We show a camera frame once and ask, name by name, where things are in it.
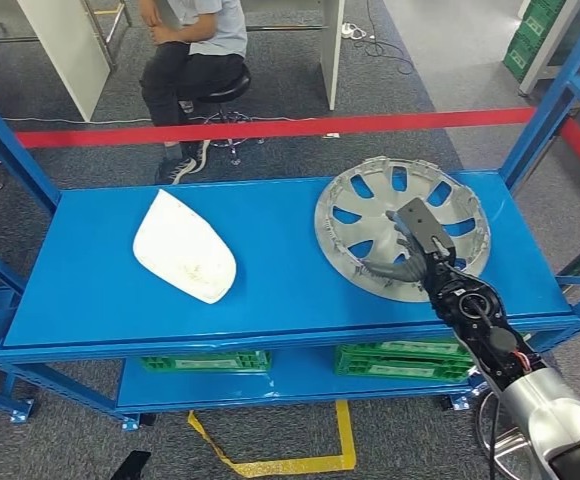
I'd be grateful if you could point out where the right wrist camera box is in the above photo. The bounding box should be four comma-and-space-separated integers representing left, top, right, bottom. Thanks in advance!
396, 197, 457, 266

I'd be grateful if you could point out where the yellow floor tape outline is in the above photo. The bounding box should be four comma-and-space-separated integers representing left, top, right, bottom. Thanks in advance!
187, 399, 357, 480

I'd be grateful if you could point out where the white mirror cover part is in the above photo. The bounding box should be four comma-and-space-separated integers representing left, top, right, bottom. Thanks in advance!
132, 189, 237, 306

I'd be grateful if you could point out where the green crate stack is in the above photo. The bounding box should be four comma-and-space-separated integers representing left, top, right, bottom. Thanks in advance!
502, 0, 566, 84

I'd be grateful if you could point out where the black floor cable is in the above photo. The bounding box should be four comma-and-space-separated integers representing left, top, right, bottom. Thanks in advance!
355, 0, 416, 75

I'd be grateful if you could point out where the steel frame table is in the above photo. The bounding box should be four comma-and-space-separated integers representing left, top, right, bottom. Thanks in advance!
80, 0, 134, 71

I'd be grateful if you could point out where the person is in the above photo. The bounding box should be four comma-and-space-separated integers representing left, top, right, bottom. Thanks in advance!
137, 0, 248, 187

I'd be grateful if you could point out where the silver wheel hubcap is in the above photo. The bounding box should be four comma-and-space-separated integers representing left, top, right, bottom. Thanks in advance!
313, 156, 492, 304

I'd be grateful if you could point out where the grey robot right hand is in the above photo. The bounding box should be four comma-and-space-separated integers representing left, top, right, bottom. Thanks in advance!
359, 209, 430, 287

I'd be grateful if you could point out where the black flat object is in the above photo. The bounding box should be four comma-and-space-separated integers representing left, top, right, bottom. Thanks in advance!
111, 450, 152, 480

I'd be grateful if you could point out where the white metal frame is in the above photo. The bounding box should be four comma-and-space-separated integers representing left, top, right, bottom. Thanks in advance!
519, 0, 580, 97

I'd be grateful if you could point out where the white panel table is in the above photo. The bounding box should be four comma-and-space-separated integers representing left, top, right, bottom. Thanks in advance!
15, 0, 346, 123

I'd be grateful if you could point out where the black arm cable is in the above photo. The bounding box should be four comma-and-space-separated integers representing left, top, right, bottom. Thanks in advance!
487, 397, 502, 480

